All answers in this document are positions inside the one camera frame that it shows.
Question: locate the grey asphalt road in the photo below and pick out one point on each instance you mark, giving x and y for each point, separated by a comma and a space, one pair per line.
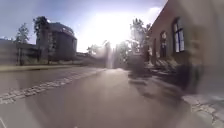
33, 76

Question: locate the large brick building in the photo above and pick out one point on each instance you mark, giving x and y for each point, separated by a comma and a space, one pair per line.
196, 33

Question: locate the long low building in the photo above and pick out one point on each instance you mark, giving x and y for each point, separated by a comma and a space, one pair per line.
10, 51

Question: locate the grey asphalt path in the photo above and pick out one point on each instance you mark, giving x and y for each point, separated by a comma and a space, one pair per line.
100, 100

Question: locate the grass strip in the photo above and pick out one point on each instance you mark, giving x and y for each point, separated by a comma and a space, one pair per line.
26, 68

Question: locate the cobblestone strip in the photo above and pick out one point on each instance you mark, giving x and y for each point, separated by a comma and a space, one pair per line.
36, 89

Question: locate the dark rounded building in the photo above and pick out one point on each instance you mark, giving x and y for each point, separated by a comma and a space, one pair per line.
60, 43

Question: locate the group of trees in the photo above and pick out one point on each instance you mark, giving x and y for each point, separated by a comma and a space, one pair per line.
136, 33

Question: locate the tree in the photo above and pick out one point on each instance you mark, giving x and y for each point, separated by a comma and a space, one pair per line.
95, 49
21, 35
41, 25

